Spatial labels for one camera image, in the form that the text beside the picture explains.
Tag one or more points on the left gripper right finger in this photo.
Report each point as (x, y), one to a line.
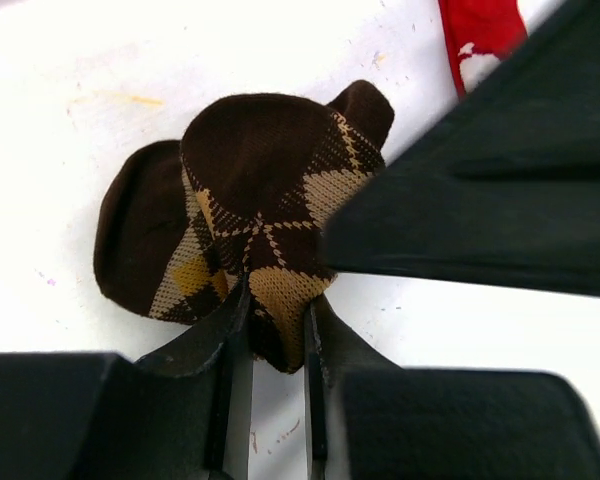
(332, 349)

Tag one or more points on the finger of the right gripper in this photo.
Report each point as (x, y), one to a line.
(505, 189)

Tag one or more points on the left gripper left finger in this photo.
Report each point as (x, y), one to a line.
(213, 360)

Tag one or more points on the brown yellow argyle sock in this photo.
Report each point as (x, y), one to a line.
(243, 195)

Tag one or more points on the red christmas sock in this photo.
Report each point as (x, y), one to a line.
(479, 35)

